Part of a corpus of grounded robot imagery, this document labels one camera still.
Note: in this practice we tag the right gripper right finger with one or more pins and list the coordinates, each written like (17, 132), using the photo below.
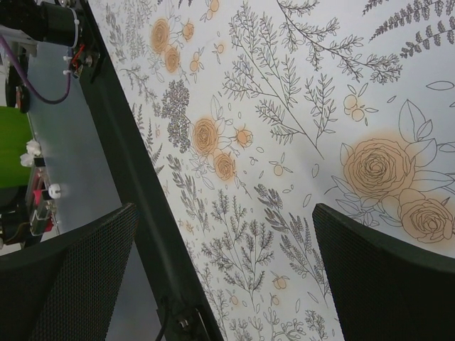
(384, 288)

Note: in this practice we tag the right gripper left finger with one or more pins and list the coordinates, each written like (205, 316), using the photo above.
(66, 288)

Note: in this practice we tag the green cylinder object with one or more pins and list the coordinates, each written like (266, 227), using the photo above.
(15, 133)

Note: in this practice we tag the floral table mat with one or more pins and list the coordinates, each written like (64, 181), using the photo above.
(252, 112)

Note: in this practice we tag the aluminium frame rail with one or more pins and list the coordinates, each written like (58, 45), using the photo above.
(75, 160)

